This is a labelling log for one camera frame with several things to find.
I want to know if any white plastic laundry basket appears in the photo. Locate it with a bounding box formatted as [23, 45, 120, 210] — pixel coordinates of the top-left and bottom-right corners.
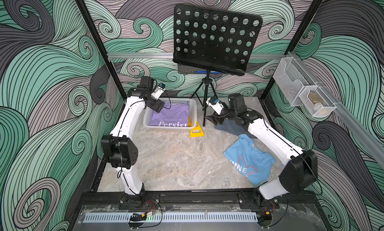
[143, 97, 197, 132]

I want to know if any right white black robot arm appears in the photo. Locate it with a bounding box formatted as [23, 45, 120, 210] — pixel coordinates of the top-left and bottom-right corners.
[205, 94, 318, 206]

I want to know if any yellow plastic triangular block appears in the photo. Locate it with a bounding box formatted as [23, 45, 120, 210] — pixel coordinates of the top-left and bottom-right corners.
[190, 122, 205, 138]

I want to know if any grey t-shirt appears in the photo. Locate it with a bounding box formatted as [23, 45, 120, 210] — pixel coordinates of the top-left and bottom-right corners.
[215, 120, 257, 139]

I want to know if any purple t-shirt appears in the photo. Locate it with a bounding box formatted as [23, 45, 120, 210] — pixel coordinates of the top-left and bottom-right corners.
[149, 102, 190, 128]

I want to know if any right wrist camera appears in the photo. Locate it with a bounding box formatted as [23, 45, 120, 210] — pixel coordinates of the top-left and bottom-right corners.
[206, 97, 228, 116]

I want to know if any white slotted cable duct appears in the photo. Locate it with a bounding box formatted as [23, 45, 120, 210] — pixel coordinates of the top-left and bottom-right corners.
[83, 212, 258, 224]

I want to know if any light blue t-shirt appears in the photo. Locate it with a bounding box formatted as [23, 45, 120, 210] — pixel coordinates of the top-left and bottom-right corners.
[224, 134, 276, 185]

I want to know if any clear plastic wall bin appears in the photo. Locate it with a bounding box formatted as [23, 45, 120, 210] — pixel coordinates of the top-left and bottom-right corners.
[273, 57, 337, 118]

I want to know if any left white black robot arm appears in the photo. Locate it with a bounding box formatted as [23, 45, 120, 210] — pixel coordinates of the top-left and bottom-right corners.
[101, 76, 166, 209]

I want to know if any black perforated music stand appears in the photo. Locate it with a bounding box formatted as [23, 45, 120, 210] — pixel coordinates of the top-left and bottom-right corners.
[172, 4, 264, 127]

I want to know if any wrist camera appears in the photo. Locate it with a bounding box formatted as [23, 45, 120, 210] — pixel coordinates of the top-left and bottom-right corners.
[206, 97, 228, 116]
[151, 83, 166, 99]

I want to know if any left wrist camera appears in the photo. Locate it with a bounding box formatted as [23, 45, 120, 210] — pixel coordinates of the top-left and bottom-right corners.
[151, 83, 166, 99]

